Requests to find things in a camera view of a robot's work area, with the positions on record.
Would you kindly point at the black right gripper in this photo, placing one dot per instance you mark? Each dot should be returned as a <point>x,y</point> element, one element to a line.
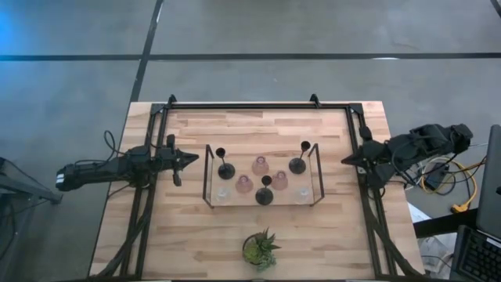
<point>375,152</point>

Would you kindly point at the clear glass candle holder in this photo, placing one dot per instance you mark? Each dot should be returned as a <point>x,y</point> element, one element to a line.
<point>222,193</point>
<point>302,194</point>

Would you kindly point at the black power adapter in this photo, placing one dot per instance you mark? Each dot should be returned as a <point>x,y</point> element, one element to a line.
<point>435,178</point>

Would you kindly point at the black desk beam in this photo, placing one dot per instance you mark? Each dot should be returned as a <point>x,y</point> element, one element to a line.
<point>442,225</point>

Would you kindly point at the potted succulent plant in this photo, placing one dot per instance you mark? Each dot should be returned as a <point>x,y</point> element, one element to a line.
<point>258,250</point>

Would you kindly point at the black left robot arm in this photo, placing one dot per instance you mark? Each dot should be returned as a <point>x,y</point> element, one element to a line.
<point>98,172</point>

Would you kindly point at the black metal rig frame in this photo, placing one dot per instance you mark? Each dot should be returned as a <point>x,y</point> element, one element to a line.
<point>254,105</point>

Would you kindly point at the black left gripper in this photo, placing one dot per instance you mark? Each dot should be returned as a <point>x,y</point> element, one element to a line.
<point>168,158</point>

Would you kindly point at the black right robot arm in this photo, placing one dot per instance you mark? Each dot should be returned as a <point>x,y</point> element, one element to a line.
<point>422,145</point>

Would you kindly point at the tall black candlestick holder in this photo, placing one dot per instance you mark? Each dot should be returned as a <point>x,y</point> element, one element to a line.
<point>297,168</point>
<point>226,172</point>

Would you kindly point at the pink glass candle holder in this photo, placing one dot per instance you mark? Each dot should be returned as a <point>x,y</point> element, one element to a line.
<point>280,181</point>
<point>260,168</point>
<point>244,185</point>

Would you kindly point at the white paper sheet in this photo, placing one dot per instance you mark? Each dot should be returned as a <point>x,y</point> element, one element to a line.
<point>418,214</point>

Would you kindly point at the black metal stand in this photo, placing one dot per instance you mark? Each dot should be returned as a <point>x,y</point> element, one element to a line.
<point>23,190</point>

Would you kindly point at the short black candlestick holder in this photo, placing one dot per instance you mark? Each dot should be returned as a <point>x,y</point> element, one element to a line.
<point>264,197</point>

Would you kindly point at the dark grey laptop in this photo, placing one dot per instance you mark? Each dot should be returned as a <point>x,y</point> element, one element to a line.
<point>489,188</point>

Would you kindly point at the clear acrylic tray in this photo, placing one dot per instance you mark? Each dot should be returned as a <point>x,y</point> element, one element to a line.
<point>242,199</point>

